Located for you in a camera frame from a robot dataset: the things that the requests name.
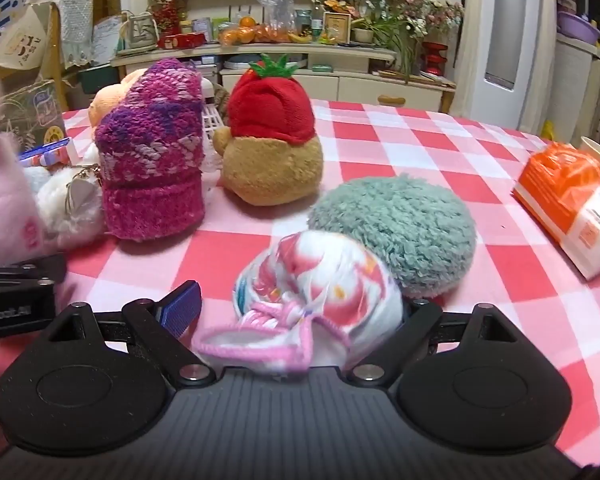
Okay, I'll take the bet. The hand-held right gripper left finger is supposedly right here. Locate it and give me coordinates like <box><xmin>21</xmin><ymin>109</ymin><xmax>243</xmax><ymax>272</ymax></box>
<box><xmin>47</xmin><ymin>281</ymin><xmax>217</xmax><ymax>388</ymax></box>

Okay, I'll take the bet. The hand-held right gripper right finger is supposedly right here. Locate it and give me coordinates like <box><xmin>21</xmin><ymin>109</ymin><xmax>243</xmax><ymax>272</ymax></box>
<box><xmin>346</xmin><ymin>298</ymin><xmax>549</xmax><ymax>387</ymax></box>

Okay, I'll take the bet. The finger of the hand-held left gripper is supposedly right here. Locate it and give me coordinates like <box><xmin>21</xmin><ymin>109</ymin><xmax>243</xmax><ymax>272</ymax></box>
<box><xmin>0</xmin><ymin>252</ymin><xmax>69</xmax><ymax>289</ymax></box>

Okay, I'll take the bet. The white fluffy pom keychain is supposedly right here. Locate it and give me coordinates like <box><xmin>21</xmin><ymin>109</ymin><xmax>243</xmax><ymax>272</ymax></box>
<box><xmin>22</xmin><ymin>162</ymin><xmax>106</xmax><ymax>249</ymax></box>

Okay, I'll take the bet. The white pink floral cloth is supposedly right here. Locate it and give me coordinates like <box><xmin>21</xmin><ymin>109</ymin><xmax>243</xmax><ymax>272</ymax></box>
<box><xmin>192</xmin><ymin>230</ymin><xmax>405</xmax><ymax>376</ymax></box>

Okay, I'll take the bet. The blue small carton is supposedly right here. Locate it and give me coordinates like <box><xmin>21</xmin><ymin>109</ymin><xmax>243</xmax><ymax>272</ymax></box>
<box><xmin>17</xmin><ymin>137</ymin><xmax>78</xmax><ymax>168</ymax></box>

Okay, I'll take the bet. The magenta knitted sock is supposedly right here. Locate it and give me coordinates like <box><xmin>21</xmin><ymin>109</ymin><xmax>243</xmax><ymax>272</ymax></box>
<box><xmin>94</xmin><ymin>58</ymin><xmax>205</xmax><ymax>241</ymax></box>

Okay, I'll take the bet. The printed cardboard box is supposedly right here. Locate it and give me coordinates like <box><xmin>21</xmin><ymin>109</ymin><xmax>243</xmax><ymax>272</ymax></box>
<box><xmin>0</xmin><ymin>80</ymin><xmax>68</xmax><ymax>151</ymax></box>

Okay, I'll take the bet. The bear plush with strawberry hat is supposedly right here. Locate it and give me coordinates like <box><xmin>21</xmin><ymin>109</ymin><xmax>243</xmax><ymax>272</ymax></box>
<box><xmin>212</xmin><ymin>53</ymin><xmax>325</xmax><ymax>207</ymax></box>

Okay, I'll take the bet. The orange cloth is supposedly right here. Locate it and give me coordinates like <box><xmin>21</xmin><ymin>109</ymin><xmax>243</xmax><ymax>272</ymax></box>
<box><xmin>88</xmin><ymin>67</ymin><xmax>146</xmax><ymax>128</ymax></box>

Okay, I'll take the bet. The pink plush toy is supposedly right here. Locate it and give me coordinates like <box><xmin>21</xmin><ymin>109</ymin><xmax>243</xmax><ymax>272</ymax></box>
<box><xmin>0</xmin><ymin>80</ymin><xmax>46</xmax><ymax>261</ymax></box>

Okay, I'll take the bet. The green fluffy round cushion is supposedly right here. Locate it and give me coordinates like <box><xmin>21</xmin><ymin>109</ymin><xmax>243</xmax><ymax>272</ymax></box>
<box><xmin>307</xmin><ymin>173</ymin><xmax>477</xmax><ymax>302</ymax></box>

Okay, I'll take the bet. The red white checkered tablecloth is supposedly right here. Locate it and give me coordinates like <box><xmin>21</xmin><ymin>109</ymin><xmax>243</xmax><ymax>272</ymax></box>
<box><xmin>0</xmin><ymin>97</ymin><xmax>600</xmax><ymax>466</ymax></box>

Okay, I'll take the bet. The orange tissue packet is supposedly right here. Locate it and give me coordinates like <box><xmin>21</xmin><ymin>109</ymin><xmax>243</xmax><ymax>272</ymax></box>
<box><xmin>512</xmin><ymin>141</ymin><xmax>600</xmax><ymax>281</ymax></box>

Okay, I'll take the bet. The green plastic bin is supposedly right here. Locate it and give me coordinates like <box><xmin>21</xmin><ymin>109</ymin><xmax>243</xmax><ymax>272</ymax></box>
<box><xmin>77</xmin><ymin>62</ymin><xmax>121</xmax><ymax>93</ymax></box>

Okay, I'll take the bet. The wooden chair with embroidered cloth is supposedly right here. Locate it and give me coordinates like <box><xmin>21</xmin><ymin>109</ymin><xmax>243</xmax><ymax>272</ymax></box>
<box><xmin>0</xmin><ymin>0</ymin><xmax>63</xmax><ymax>81</ymax></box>

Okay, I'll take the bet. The cream television cabinet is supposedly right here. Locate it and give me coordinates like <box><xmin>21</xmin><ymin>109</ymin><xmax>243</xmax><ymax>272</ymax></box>
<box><xmin>111</xmin><ymin>42</ymin><xmax>456</xmax><ymax>113</ymax></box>

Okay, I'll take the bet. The white lace cloth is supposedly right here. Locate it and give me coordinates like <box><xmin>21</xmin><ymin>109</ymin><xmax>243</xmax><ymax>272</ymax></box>
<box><xmin>55</xmin><ymin>0</ymin><xmax>95</xmax><ymax>68</ymax></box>

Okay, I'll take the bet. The red lacquer stand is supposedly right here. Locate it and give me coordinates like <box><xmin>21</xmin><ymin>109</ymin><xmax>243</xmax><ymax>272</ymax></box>
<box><xmin>422</xmin><ymin>41</ymin><xmax>449</xmax><ymax>77</ymax></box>

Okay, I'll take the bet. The glass kettle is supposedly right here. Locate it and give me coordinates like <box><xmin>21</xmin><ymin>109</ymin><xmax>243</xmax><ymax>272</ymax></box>
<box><xmin>119</xmin><ymin>10</ymin><xmax>160</xmax><ymax>53</ymax></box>

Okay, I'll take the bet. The red gift box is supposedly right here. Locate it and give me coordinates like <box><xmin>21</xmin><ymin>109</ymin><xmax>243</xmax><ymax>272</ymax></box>
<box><xmin>158</xmin><ymin>32</ymin><xmax>207</xmax><ymax>50</ymax></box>

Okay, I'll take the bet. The pile of oranges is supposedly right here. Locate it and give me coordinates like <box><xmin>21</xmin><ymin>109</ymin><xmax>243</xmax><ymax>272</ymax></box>
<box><xmin>219</xmin><ymin>16</ymin><xmax>291</xmax><ymax>45</ymax></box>

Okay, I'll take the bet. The red berry branch bouquet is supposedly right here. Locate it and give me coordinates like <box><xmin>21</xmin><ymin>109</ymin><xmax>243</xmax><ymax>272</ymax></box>
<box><xmin>150</xmin><ymin>0</ymin><xmax>181</xmax><ymax>33</ymax></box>

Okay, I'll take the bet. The potted flower plant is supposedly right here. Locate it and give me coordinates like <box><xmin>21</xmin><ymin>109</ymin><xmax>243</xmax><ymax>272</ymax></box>
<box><xmin>352</xmin><ymin>0</ymin><xmax>465</xmax><ymax>73</ymax></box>

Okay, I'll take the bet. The white standing air conditioner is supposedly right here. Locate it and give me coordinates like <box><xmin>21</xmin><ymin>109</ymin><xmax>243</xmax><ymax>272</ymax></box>
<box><xmin>457</xmin><ymin>0</ymin><xmax>548</xmax><ymax>133</ymax></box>

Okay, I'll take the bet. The clear plastic bag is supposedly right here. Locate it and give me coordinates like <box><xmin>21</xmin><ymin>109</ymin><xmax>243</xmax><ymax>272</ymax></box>
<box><xmin>257</xmin><ymin>0</ymin><xmax>297</xmax><ymax>27</ymax></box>

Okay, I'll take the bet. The purple plastic basin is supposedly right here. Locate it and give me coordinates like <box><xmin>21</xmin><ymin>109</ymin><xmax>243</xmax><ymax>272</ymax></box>
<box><xmin>556</xmin><ymin>10</ymin><xmax>600</xmax><ymax>43</ymax></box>

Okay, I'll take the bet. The wooden picture frame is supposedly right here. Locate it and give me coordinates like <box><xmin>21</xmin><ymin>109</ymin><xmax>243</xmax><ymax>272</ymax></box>
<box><xmin>321</xmin><ymin>11</ymin><xmax>352</xmax><ymax>45</ymax></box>

